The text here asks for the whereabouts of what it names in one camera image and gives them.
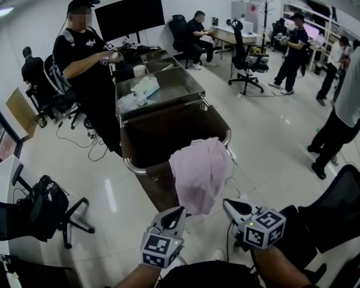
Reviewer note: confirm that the pink clothing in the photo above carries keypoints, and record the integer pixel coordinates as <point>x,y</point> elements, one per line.
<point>198,175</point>

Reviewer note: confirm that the black bag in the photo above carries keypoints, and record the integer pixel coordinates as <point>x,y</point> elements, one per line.
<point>49,199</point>

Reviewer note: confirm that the white cabinet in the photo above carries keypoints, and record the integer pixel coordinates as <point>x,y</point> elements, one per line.
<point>240,10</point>

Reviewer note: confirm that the white storage shelf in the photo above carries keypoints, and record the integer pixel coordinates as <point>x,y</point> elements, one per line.
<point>318,25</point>

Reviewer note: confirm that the ceiling light strip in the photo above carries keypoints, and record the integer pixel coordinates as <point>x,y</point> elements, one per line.
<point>0,13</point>

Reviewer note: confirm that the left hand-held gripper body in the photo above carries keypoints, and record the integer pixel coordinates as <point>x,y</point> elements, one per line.
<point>161,247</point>

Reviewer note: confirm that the black coat rack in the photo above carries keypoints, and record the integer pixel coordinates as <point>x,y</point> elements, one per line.
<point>265,16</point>

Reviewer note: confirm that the white tissue packet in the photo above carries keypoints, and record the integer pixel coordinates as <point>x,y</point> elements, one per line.
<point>145,86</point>

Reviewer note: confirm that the person's right forearm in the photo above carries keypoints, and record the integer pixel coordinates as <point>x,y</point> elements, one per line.
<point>280,268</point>

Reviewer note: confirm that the large black monitor on stand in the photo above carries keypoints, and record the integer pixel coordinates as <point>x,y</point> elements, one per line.
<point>129,16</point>

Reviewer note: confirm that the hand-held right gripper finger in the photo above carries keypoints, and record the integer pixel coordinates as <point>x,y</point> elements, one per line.
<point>229,213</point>
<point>246,204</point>

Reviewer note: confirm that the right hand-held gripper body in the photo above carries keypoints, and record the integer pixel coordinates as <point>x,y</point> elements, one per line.
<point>262,228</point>

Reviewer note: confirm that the white frame office chair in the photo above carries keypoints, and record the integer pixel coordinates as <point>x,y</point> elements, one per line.
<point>52,79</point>

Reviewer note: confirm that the steel laundry cart brown bag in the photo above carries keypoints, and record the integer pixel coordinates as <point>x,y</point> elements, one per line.
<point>157,189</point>

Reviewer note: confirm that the brown cardboard sheet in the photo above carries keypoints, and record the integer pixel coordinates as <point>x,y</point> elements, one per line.
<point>21,112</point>

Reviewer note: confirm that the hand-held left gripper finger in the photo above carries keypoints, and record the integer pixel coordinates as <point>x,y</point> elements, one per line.
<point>157,219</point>
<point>182,220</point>

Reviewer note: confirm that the person's own dark clothing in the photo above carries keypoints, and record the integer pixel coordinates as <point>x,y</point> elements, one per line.
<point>210,276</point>

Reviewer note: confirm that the clear plastic bags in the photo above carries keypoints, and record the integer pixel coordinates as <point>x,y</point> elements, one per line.
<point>129,103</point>

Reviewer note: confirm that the white paper roll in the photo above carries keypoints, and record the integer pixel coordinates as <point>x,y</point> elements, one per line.
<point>139,70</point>

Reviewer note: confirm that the black mesh office chair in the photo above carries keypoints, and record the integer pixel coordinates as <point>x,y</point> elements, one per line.
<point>336,202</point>

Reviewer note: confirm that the wooden office desk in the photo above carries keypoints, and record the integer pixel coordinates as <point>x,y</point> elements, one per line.
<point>228,34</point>

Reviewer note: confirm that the white desk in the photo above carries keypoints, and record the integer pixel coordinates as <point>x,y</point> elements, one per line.
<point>0,184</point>

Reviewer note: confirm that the person's left forearm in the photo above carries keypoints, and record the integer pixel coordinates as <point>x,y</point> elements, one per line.
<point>132,277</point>

